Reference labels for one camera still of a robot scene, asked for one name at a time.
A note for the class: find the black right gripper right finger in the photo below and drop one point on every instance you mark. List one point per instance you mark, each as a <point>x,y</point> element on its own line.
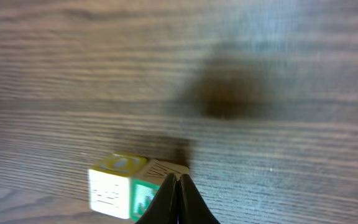
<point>192,209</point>

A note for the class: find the yellow G letter block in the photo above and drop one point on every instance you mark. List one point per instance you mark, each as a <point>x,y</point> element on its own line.
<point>110,184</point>

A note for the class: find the green F letter block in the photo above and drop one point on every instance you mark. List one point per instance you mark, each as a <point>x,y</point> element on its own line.
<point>146,183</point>

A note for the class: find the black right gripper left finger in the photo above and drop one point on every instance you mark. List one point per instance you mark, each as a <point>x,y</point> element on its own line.
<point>163,208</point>

